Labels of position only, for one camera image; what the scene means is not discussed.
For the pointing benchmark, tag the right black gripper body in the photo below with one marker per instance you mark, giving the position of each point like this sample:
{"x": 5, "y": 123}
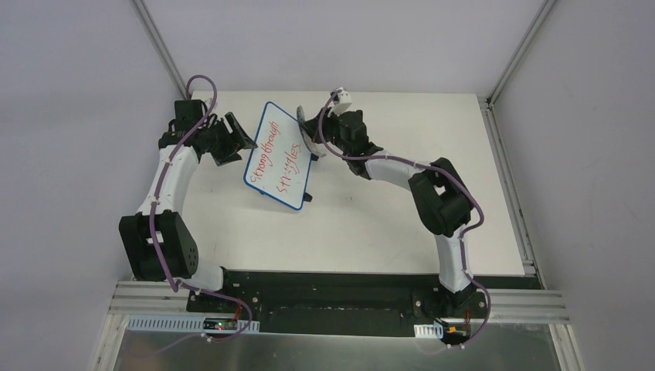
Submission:
{"x": 317, "y": 131}

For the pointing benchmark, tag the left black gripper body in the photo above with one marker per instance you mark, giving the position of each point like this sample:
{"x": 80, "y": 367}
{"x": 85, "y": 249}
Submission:
{"x": 225, "y": 141}

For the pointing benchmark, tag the blue-framed small whiteboard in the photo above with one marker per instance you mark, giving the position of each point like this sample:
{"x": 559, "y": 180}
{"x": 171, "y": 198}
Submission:
{"x": 279, "y": 165}

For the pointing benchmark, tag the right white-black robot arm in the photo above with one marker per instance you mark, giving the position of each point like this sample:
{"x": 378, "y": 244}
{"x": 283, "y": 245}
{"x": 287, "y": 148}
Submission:
{"x": 442, "y": 201}

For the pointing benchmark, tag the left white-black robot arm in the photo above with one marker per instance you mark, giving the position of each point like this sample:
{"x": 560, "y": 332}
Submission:
{"x": 158, "y": 244}

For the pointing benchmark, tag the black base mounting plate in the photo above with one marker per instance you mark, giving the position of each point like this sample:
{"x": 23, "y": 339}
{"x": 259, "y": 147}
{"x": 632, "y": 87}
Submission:
{"x": 385, "y": 305}

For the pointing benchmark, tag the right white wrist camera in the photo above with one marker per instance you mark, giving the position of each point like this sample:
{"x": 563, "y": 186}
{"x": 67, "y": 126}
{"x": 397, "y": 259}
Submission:
{"x": 340, "y": 102}

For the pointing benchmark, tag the left aluminium frame post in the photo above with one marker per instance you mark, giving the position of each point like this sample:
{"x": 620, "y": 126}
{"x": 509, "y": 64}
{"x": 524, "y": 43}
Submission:
{"x": 160, "y": 47}

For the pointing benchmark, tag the aluminium frame post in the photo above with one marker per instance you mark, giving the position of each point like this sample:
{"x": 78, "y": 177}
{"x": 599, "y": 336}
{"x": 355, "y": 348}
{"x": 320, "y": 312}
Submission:
{"x": 160, "y": 47}
{"x": 541, "y": 17}

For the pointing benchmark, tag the left white cable duct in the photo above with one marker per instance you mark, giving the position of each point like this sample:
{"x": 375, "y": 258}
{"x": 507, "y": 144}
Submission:
{"x": 191, "y": 324}

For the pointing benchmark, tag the white cable duct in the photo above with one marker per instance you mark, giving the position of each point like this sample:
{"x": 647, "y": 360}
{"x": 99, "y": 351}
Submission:
{"x": 191, "y": 324}
{"x": 429, "y": 331}

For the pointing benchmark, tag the right white cable duct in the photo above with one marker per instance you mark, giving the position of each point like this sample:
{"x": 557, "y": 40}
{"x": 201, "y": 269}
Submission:
{"x": 429, "y": 331}

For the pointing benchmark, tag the right side aluminium rail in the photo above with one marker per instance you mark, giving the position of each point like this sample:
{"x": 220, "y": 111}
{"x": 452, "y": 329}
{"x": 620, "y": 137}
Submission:
{"x": 522, "y": 236}

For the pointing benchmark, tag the front aluminium frame rail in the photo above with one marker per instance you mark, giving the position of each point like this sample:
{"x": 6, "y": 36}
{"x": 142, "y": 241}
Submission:
{"x": 507, "y": 305}

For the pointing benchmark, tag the right aluminium frame post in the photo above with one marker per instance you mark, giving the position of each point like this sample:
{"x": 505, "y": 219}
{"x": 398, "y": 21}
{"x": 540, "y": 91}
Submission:
{"x": 541, "y": 17}

